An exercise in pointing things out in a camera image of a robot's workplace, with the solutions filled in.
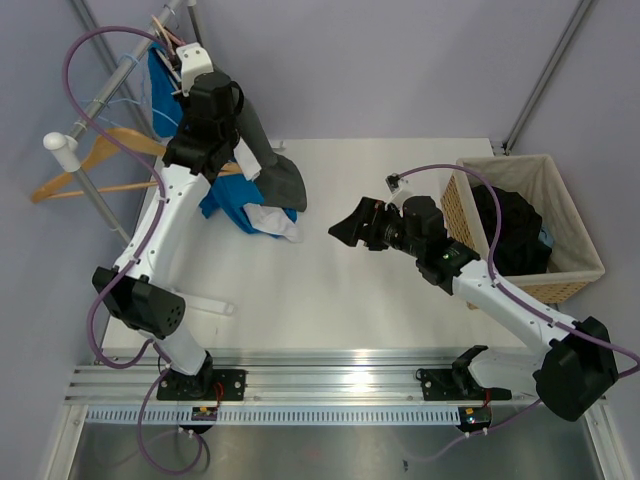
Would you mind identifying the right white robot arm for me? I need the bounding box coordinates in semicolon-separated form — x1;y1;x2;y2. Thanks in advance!
328;196;620;421

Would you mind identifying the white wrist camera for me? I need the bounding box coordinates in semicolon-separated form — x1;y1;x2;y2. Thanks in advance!
385;174;414;210
176;42;214;97

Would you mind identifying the brown wooden hanger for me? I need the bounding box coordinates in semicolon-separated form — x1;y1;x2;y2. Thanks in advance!
30;127;241;204

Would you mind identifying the purple cable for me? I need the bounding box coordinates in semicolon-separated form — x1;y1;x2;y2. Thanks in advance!
397;163;640;381
62;25;176;369

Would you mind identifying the metal clothes rack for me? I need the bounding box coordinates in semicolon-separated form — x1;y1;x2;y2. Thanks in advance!
42;0;236;316

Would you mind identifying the black t shirt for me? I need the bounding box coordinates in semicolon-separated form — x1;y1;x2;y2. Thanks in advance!
494;187;552;276

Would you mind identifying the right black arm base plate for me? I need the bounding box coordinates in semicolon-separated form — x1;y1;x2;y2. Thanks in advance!
415;368;512;402

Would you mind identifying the white slotted cable duct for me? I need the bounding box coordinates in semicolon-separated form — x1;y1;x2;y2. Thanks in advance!
85;405;461;426

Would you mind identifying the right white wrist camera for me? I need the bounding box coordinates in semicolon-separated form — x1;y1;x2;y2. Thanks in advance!
385;174;414;210

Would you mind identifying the pink hanger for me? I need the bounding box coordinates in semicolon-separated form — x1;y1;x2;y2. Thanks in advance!
161;27;186;50

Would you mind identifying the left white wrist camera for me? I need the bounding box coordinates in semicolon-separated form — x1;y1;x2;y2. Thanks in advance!
176;42;214;97

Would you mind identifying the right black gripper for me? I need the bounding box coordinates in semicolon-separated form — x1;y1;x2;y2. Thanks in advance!
329;197;424;259

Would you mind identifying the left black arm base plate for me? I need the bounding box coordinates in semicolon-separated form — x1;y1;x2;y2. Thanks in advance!
156;368;247;402

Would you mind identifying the aluminium mounting rail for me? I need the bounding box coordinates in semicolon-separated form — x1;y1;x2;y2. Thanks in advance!
64;348;606;405

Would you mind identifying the wicker laundry basket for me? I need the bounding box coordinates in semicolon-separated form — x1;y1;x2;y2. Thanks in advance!
441;155;605;304

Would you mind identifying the dark grey t shirt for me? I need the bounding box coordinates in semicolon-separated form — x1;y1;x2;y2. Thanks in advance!
237;98;308;212

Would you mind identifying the grey-blue t shirt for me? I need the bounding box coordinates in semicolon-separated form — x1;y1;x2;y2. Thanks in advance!
538;226;555;250

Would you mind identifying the white t shirt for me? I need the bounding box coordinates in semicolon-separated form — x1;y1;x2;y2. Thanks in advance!
234;140;303;243

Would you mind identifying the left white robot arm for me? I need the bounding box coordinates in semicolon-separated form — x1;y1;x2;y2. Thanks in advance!
92;72;244;399

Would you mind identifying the bright blue t shirt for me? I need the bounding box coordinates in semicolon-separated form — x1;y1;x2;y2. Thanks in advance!
147;44;298;234

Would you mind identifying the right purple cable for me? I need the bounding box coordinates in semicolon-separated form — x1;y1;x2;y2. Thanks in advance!
397;163;640;381

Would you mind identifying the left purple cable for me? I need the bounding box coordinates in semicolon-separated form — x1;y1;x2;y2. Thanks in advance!
62;25;176;369

